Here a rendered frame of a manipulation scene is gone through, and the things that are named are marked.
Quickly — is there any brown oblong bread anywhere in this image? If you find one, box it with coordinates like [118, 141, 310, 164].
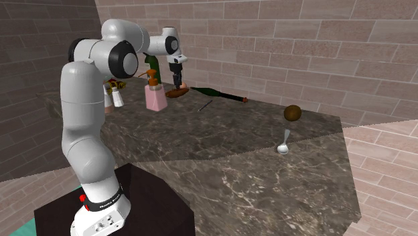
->
[164, 88, 190, 99]

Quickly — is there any red and yellow toy figure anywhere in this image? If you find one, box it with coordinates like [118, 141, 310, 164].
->
[103, 78, 127, 96]

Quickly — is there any dark robot stand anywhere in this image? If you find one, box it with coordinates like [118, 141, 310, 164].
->
[33, 163, 196, 236]

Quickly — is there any lying green wine bottle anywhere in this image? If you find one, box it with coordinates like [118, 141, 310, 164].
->
[190, 86, 249, 104]

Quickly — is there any thin dark pen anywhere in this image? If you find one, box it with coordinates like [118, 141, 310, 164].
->
[197, 99, 214, 112]

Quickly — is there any upright green glass bottle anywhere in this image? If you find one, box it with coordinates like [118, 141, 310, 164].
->
[143, 53, 163, 85]

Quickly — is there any pink soap dispenser bottle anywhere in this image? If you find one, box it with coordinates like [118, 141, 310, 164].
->
[137, 68, 168, 112]

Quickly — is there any silver spoon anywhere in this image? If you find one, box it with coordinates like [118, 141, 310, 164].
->
[277, 129, 291, 156]

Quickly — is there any brown round ball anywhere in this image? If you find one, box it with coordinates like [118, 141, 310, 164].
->
[283, 104, 302, 123]

